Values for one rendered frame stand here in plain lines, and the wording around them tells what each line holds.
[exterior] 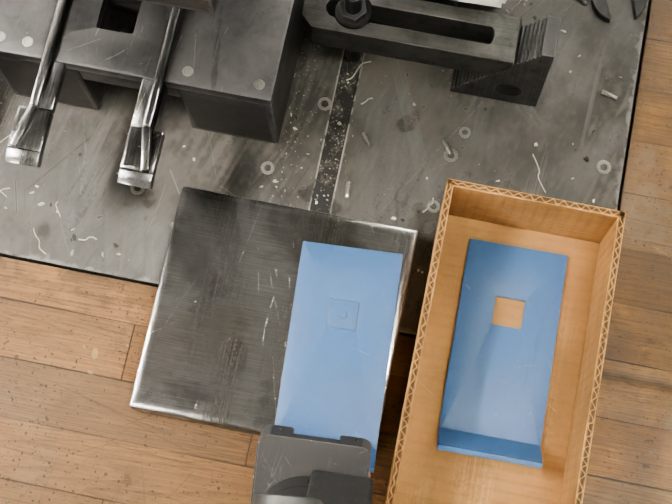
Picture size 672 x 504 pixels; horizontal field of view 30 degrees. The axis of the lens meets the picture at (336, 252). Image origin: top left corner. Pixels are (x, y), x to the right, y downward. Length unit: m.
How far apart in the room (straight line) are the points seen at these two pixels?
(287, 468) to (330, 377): 0.13
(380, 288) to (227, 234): 0.11
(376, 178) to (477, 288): 0.11
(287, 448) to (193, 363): 0.16
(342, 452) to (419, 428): 0.15
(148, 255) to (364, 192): 0.16
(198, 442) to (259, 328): 0.09
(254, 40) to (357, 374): 0.24
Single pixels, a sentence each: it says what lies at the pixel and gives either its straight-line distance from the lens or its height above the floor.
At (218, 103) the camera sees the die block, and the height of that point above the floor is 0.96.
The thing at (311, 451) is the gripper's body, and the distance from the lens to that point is 0.73.
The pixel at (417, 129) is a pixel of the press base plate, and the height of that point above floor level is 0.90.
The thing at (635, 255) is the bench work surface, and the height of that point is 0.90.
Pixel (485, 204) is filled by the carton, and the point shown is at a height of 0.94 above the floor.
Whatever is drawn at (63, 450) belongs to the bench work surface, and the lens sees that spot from 0.89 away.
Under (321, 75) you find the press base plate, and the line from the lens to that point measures 0.94.
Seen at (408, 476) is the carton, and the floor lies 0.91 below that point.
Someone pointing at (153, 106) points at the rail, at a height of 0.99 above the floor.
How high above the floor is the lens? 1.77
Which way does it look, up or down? 75 degrees down
